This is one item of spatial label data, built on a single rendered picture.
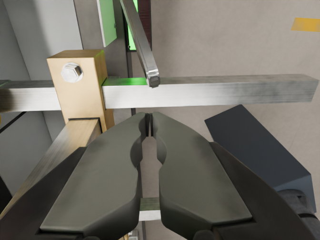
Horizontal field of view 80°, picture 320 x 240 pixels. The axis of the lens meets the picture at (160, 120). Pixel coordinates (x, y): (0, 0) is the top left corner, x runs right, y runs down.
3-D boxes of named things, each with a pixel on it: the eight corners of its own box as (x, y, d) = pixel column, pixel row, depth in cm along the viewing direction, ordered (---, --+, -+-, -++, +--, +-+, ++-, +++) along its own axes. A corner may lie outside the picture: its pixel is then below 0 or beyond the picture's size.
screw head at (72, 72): (81, 61, 20) (77, 64, 19) (85, 81, 21) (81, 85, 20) (60, 62, 20) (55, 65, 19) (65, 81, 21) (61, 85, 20)
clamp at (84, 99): (108, 48, 24) (99, 56, 20) (120, 136, 31) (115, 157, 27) (58, 49, 24) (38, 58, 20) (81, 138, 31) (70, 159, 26)
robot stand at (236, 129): (241, 103, 120) (311, 174, 68) (250, 133, 132) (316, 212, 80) (204, 120, 125) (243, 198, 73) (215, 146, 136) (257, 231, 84)
